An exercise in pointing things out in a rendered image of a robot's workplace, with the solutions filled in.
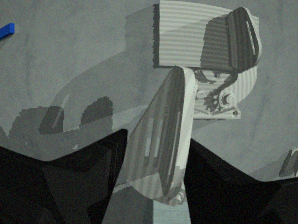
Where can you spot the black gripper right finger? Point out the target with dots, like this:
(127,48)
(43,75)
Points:
(219,193)

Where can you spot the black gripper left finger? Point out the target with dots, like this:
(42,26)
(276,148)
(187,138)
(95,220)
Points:
(75,188)

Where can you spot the blue flat bar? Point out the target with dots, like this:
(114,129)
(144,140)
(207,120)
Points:
(7,30)

